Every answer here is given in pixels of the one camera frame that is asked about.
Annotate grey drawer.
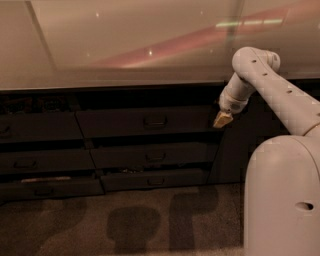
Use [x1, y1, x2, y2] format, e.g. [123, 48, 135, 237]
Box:
[0, 112, 82, 143]
[0, 149, 95, 175]
[76, 105, 216, 138]
[0, 177, 104, 201]
[90, 142, 218, 168]
[101, 168, 209, 191]

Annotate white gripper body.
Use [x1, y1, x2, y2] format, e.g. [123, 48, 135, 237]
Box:
[219, 88, 248, 115]

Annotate grey cabinet door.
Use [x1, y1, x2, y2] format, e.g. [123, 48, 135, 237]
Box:
[208, 93, 289, 184]

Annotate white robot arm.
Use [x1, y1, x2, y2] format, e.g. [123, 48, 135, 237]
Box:
[213, 47, 320, 256]

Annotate snack bags in left drawer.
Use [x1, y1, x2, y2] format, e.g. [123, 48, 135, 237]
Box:
[0, 96, 70, 115]

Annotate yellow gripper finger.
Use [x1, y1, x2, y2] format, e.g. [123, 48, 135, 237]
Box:
[213, 111, 233, 129]

